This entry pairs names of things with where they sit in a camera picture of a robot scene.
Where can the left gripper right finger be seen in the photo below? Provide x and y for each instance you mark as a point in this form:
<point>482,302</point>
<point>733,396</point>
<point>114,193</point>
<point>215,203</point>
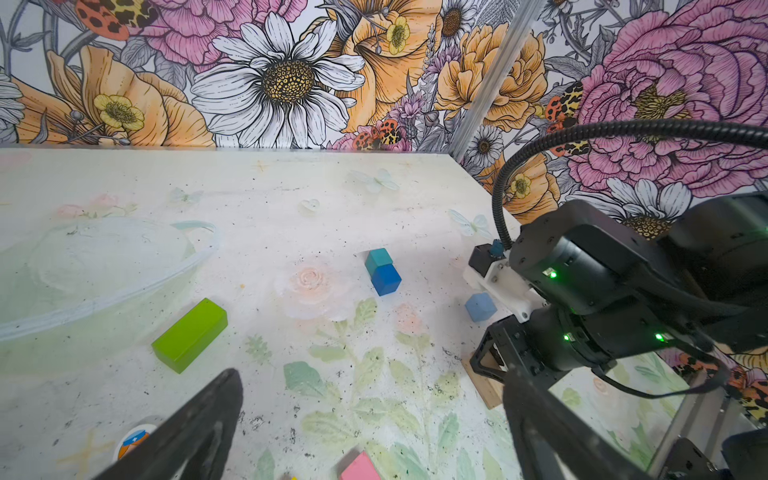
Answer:
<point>547,436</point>

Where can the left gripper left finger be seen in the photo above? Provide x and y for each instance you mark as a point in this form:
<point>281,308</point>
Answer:
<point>194,442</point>

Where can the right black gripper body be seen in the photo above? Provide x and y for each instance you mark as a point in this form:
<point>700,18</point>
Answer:
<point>537,347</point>

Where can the natural wood rectangular block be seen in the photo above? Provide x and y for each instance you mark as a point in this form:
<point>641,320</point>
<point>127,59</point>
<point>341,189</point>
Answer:
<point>490,391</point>

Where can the light blue wood cube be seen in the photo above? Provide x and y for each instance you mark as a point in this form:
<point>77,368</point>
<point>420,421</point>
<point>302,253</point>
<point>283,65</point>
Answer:
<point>480,307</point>

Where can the dark blue wood cube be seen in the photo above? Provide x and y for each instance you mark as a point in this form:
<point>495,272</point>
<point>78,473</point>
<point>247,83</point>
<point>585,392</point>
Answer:
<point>386,279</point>

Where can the teal wood cube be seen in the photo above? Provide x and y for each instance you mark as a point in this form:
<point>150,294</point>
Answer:
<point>377,258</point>

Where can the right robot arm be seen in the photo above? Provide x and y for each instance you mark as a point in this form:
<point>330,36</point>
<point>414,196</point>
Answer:
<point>584,290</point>

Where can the green rectangular wood block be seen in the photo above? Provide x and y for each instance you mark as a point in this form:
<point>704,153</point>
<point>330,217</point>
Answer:
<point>189,336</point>

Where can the pink rectangular wood block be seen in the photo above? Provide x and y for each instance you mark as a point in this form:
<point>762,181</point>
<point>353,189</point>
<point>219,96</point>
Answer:
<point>360,468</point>

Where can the round cartoon face sticker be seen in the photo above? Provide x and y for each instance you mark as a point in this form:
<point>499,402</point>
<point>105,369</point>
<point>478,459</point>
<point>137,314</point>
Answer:
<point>132,439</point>

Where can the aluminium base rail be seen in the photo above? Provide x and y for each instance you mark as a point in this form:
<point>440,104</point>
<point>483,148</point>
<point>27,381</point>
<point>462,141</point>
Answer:
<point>712,436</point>

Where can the right aluminium corner post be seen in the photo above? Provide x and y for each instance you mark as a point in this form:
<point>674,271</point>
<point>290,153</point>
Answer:
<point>511,45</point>

